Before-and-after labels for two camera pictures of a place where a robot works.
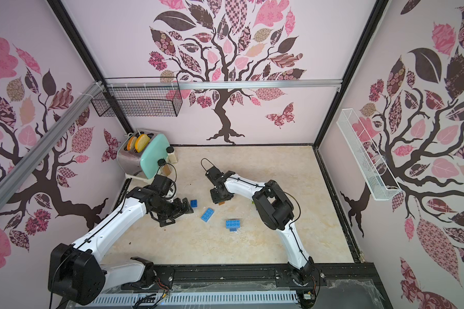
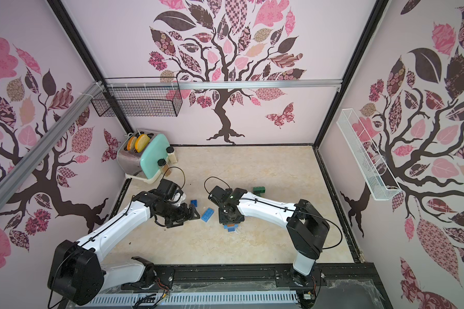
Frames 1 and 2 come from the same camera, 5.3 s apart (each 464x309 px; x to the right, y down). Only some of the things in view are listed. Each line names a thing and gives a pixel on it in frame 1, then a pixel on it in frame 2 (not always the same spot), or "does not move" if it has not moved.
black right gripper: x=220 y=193 -> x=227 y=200
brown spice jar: x=165 y=169 does not move
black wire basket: x=138 y=96 does not move
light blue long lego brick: x=207 y=215 does not move
